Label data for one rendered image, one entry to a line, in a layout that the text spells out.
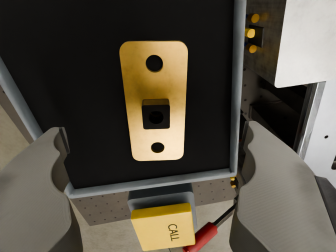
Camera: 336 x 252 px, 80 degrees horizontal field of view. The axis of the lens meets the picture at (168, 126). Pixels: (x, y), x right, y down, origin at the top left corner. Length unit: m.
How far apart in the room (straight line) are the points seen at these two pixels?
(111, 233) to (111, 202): 1.59
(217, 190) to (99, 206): 0.51
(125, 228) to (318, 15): 2.37
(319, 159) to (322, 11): 0.32
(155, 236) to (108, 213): 0.79
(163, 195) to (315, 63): 0.19
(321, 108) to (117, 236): 2.38
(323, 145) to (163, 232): 0.34
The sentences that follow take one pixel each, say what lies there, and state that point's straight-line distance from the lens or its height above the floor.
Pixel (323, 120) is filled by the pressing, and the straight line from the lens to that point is 0.43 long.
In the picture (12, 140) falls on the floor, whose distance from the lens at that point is 1.89.
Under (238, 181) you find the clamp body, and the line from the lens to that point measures 0.40.
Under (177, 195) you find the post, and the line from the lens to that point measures 0.22.
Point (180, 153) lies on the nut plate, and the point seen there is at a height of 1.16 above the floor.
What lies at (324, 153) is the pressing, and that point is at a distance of 0.48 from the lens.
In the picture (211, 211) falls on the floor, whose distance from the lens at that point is 2.28.
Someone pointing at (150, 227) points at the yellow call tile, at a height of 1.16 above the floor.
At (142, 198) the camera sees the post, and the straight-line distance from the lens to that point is 0.22.
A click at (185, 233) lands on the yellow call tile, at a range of 0.24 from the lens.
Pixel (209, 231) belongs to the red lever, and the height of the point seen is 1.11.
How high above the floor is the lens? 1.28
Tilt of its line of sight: 59 degrees down
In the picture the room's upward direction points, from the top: 175 degrees clockwise
